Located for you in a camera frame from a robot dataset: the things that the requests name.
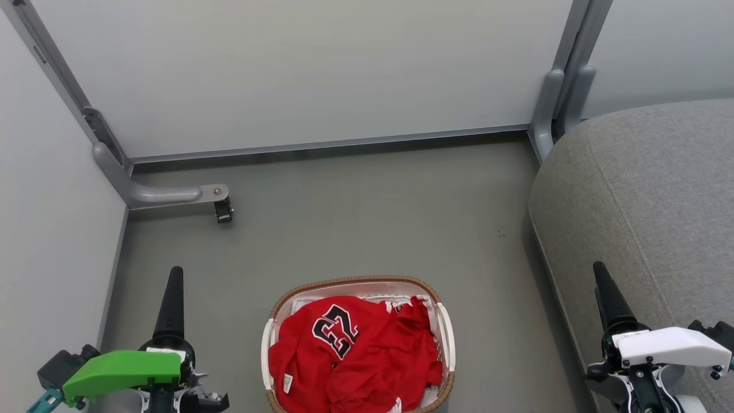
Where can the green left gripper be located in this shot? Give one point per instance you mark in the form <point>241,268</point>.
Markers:
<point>120,373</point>

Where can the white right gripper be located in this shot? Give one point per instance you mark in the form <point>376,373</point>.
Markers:
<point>665,347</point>

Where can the red basketball jersey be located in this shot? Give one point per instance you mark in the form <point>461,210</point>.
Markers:
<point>350,355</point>

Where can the grey fabric sofa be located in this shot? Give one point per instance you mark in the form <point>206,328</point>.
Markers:
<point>642,218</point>

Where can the white laundry basket brown rim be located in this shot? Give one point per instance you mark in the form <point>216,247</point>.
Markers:
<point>269,350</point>

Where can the black caster wheel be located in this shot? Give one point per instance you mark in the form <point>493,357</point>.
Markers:
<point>224,211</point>

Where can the grey partition foot with caster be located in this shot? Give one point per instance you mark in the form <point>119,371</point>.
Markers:
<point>155,194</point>

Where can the white mesh basket liner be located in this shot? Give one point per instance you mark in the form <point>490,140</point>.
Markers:
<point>433,396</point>

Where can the grey partition bottom rail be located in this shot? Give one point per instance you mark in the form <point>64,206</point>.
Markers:
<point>327,143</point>
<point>113,275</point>

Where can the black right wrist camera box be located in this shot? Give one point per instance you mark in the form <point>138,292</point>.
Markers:
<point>714,331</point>

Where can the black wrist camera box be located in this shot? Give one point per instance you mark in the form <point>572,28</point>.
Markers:
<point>60,367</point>
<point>714,331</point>

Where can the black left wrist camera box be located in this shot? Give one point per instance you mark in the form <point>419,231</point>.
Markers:
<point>60,367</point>

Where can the black post hinge bracket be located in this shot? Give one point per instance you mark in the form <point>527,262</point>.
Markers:
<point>103,135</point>

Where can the grey partition post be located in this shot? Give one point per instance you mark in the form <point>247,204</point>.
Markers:
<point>579,40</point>
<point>51,66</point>

